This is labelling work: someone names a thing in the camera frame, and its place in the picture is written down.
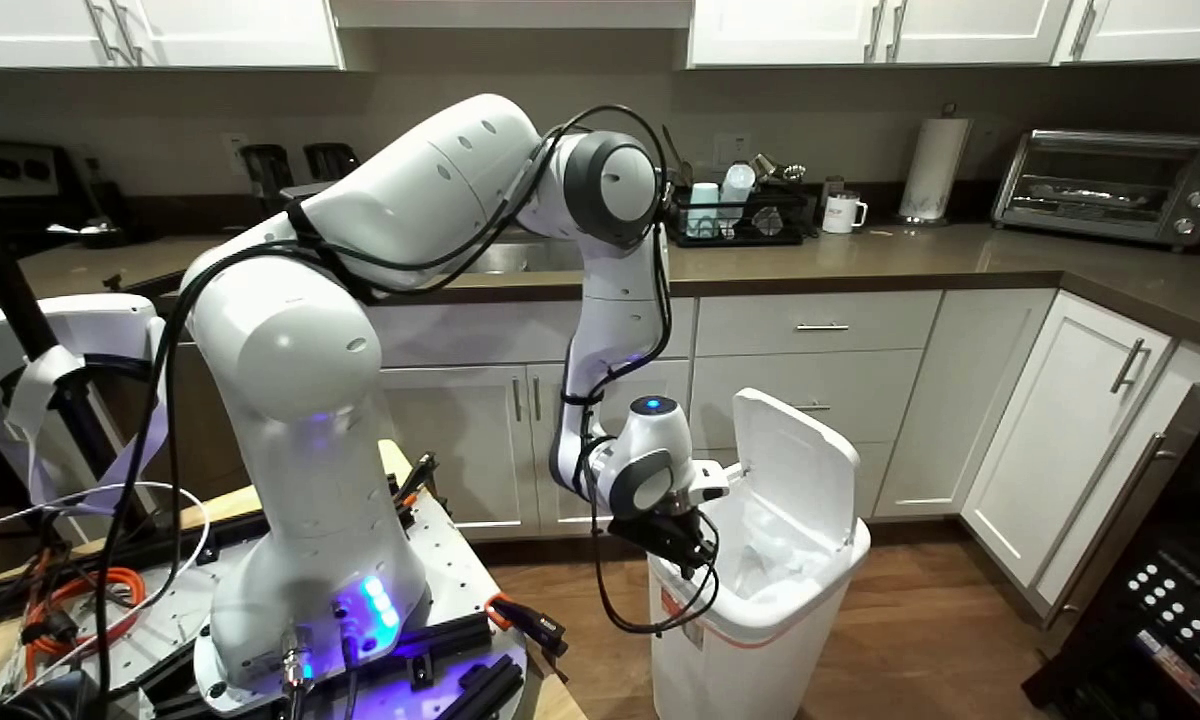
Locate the metal robot base table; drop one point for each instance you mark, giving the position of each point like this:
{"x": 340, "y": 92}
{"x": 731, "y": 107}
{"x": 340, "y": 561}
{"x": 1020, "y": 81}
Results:
{"x": 376, "y": 666}

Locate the paper towel roll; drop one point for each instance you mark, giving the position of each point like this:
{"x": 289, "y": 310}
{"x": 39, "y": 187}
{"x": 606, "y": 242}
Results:
{"x": 935, "y": 169}

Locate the white mug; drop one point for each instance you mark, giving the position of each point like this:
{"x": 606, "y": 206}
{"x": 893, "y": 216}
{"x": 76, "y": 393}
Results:
{"x": 845, "y": 215}

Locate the white push-button trash bin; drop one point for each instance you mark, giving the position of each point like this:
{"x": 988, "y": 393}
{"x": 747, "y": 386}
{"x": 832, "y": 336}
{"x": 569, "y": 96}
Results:
{"x": 788, "y": 546}

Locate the white upper cabinets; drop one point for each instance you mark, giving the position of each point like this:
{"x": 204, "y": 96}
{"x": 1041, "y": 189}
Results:
{"x": 711, "y": 35}

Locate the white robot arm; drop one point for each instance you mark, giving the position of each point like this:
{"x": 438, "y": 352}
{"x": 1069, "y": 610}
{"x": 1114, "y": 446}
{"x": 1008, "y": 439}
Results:
{"x": 282, "y": 322}

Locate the black dish rack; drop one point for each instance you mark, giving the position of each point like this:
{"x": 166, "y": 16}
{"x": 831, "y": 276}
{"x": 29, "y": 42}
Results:
{"x": 747, "y": 208}

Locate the silver toaster oven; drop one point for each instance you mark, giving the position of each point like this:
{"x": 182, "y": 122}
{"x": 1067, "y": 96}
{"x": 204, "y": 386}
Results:
{"x": 1110, "y": 187}

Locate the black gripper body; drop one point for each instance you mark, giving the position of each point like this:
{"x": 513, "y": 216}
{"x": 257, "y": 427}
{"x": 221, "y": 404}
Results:
{"x": 678, "y": 539}

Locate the white lower cabinet door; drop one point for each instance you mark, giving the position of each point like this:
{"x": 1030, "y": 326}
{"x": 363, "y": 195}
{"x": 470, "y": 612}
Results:
{"x": 1078, "y": 391}

